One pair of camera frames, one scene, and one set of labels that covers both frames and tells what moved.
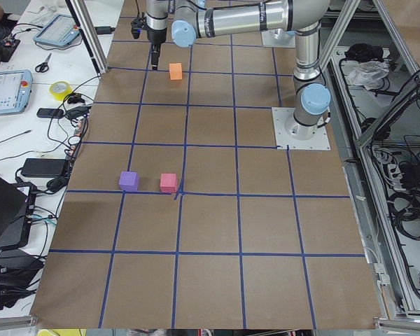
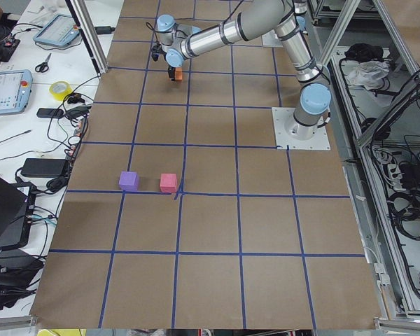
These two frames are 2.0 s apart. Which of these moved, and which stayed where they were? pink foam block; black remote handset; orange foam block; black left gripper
Moved: black left gripper
Stayed: pink foam block; black remote handset; orange foam block
